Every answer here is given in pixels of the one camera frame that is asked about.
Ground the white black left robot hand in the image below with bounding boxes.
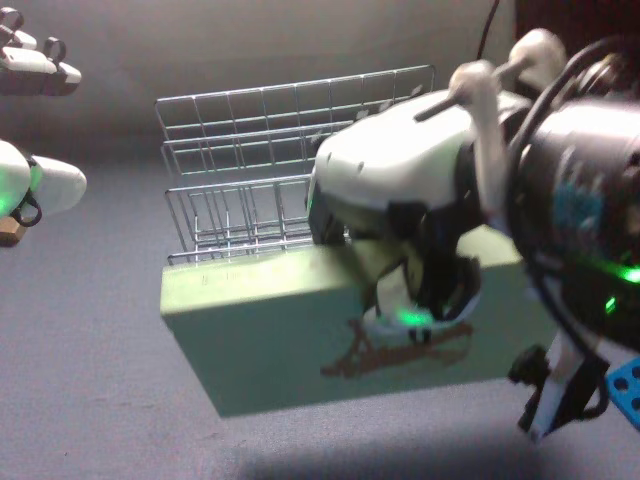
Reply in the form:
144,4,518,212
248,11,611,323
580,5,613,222
0,7,89,227

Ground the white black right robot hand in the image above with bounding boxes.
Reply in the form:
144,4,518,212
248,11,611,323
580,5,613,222
305,92,485,345

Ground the light green box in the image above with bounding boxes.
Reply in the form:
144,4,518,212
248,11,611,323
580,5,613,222
159,224,559,419

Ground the small tan block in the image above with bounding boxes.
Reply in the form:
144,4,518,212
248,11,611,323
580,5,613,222
0,218,27,249

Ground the grey table cloth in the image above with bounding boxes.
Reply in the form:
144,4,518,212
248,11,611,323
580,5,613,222
0,149,640,480

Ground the black curtain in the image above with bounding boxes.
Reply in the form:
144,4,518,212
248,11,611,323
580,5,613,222
513,0,640,61

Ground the blue perforated plate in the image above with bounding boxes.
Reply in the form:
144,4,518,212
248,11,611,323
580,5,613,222
603,356,640,432

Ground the metal wire rack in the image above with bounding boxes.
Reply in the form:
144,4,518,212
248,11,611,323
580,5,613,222
153,63,437,266

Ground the thin black cable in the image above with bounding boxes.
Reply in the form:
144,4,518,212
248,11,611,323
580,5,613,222
476,0,502,60

